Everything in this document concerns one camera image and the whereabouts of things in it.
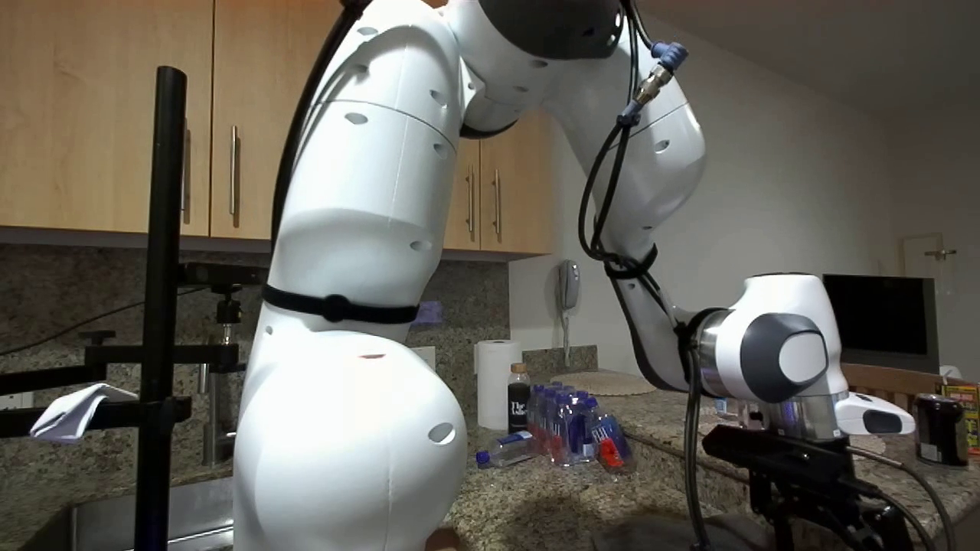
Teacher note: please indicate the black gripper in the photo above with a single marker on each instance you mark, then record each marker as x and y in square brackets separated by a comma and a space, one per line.
[854, 512]

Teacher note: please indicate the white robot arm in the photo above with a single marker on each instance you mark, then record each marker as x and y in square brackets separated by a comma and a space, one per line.
[348, 443]

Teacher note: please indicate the paper towel roll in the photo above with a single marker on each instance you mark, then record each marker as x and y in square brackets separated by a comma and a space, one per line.
[493, 361]

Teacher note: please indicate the dark jar on counter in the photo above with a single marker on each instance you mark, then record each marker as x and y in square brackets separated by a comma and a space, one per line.
[942, 430]

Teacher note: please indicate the black monitor screen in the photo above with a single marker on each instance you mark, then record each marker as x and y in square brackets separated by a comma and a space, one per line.
[887, 320]

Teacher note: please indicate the pack of water bottles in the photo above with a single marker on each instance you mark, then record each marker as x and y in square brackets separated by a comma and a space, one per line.
[565, 425]

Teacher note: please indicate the white crumpled paper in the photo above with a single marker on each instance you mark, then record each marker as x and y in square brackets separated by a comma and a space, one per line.
[68, 413]

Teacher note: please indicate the wooden upper cabinets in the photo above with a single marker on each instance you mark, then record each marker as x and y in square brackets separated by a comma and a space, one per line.
[76, 88]

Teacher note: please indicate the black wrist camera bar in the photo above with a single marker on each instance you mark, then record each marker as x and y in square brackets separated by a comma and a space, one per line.
[778, 458]

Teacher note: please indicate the black camera stand pole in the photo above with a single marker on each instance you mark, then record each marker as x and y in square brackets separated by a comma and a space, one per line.
[155, 411]

